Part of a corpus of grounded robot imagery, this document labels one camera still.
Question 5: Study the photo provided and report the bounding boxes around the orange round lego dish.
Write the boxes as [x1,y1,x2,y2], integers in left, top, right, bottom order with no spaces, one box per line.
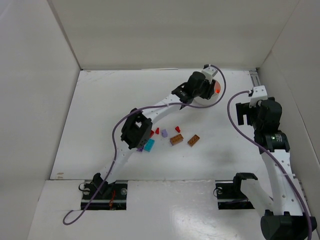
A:
[214,81,221,94]

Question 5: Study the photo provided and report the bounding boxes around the lavender lego brick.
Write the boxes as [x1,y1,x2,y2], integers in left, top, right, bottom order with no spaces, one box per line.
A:
[161,129,168,138]

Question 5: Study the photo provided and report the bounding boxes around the long teal lego brick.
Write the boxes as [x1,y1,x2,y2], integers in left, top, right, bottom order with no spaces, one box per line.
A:
[143,138,155,152]

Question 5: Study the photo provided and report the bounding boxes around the purple lego brick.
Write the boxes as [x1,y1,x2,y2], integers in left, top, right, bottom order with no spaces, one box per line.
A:
[136,147,144,153]

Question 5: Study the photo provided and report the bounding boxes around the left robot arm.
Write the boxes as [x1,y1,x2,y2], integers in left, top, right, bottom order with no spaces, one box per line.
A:
[92,67,218,195]

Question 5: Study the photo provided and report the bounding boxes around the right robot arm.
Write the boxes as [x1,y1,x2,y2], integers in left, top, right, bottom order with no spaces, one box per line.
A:
[233,97,318,240]

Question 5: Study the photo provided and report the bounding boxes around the white round divided container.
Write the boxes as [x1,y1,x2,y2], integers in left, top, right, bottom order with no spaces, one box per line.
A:
[194,80,222,106]

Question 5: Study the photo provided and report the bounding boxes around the small red lego right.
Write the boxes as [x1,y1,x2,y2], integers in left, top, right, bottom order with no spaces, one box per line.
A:
[175,126,181,133]

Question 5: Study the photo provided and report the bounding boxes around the small red lego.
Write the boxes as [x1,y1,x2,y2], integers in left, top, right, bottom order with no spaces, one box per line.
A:
[175,126,181,133]
[155,127,160,135]

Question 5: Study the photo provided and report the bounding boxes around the brown lego brick upside down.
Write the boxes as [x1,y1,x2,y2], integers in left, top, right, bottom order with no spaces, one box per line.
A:
[187,134,200,147]

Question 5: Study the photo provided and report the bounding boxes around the brown lego plate studs up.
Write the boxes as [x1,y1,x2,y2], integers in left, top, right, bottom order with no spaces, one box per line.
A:
[169,134,184,146]

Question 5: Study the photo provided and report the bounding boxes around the small red lego left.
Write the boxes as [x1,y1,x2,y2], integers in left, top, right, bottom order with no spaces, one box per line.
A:
[155,127,160,135]

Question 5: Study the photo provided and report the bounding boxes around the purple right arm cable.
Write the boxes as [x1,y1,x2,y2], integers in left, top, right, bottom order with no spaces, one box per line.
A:
[226,90,315,240]

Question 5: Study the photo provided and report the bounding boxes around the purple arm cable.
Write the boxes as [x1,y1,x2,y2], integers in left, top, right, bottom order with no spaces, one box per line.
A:
[62,64,227,225]
[226,90,315,240]

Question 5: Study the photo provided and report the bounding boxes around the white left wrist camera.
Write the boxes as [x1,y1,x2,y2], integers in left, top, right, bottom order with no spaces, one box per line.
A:
[201,64,218,82]

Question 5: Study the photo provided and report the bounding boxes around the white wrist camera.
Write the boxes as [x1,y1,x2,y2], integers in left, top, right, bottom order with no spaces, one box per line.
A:
[248,85,268,108]
[201,64,218,82]

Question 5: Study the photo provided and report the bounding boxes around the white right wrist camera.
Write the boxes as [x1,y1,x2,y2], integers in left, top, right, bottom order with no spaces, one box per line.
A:
[248,85,268,108]

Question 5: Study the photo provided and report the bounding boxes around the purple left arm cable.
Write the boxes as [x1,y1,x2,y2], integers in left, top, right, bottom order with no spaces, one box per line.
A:
[62,64,227,225]

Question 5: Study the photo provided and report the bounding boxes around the aluminium rail on table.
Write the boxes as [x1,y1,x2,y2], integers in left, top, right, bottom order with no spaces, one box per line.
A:
[249,70,262,87]

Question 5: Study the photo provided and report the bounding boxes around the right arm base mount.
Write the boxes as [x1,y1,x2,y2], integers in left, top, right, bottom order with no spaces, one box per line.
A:
[213,172,258,210]

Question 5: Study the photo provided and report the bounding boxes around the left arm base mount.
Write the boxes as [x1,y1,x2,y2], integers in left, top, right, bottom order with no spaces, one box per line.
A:
[78,177,128,211]

